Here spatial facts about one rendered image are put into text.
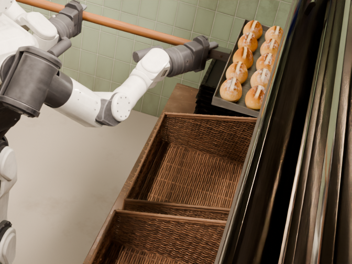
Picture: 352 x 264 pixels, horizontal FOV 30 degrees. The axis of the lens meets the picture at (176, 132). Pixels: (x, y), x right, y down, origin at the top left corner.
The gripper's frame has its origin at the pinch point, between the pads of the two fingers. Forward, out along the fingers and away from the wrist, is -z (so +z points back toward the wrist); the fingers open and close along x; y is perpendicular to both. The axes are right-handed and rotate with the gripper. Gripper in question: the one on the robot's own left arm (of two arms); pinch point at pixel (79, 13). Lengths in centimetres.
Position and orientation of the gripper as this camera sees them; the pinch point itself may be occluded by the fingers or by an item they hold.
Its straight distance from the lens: 222.4
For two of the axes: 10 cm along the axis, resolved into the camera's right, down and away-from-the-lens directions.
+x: -1.6, 7.9, 5.9
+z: -3.8, 5.0, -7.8
